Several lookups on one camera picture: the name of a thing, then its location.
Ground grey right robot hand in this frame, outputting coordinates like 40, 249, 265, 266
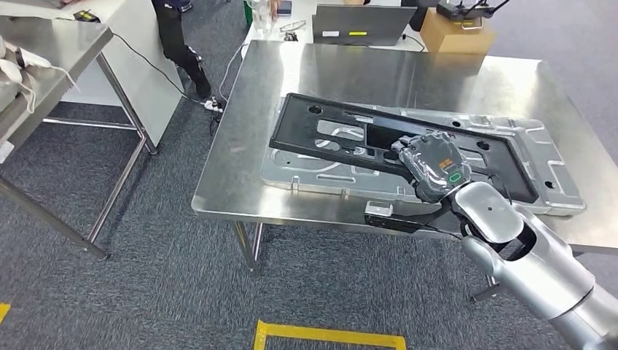
391, 131, 473, 204

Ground black plastic panel part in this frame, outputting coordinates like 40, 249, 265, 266
268, 93, 539, 205

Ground stainless steel workbench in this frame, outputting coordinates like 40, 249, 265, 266
191, 39, 618, 303

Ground silver stamped metal panel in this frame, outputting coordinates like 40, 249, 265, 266
260, 96, 587, 217

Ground brown cardboard box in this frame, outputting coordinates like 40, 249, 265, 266
418, 7, 497, 55

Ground black wifi router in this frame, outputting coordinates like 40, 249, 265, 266
436, 0, 512, 23

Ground grey laptop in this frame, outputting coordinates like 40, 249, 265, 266
311, 4, 418, 48

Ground white office desk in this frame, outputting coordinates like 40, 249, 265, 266
240, 0, 436, 59

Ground clear plastic bottle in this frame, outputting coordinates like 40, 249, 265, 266
251, 0, 273, 32

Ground person in black trousers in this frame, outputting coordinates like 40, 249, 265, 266
151, 0, 214, 99

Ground white desk with panel side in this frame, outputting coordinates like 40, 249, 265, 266
0, 0, 185, 148

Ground steel side table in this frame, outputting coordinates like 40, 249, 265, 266
0, 17, 160, 262

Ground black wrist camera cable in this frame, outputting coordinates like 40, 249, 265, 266
410, 222, 464, 241

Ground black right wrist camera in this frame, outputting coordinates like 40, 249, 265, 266
363, 200, 455, 236

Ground metal wire loop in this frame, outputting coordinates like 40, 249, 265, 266
278, 19, 308, 35

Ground white power cable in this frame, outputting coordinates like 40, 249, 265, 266
218, 42, 249, 105

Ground black power cable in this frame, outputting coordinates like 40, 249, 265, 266
98, 21, 206, 105

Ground white corded handheld device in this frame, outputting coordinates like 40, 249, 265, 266
0, 36, 82, 115

